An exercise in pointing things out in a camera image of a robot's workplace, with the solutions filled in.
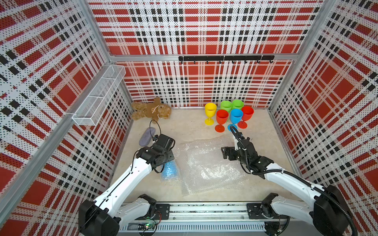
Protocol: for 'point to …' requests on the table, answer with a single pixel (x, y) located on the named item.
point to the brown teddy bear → (154, 110)
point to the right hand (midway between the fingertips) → (230, 148)
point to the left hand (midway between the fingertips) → (170, 155)
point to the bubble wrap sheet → (202, 168)
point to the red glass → (247, 114)
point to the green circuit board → (146, 226)
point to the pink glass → (222, 117)
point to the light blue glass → (236, 115)
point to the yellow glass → (210, 109)
